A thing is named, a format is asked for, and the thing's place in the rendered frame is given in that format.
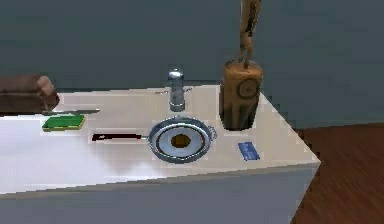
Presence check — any silver pepper shaker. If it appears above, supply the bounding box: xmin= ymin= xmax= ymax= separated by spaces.
xmin=167 ymin=68 xmax=186 ymax=113

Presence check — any brown wooden statue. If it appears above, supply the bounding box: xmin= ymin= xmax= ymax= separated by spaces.
xmin=218 ymin=0 xmax=264 ymax=131

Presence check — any blue credit card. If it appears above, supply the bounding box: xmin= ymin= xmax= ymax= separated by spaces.
xmin=237 ymin=141 xmax=261 ymax=162

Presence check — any white kitchen counter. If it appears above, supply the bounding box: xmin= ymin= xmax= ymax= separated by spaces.
xmin=0 ymin=83 xmax=322 ymax=224

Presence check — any silver knife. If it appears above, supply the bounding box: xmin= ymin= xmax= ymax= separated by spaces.
xmin=41 ymin=108 xmax=101 ymax=117

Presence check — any green yellow sponge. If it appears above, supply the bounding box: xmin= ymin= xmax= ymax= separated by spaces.
xmin=41 ymin=114 xmax=86 ymax=132

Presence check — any brown bread loaf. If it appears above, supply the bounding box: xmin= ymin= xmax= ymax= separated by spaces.
xmin=0 ymin=73 xmax=61 ymax=116

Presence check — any silver frying pan black handle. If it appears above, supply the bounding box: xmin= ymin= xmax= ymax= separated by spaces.
xmin=91 ymin=115 xmax=218 ymax=165

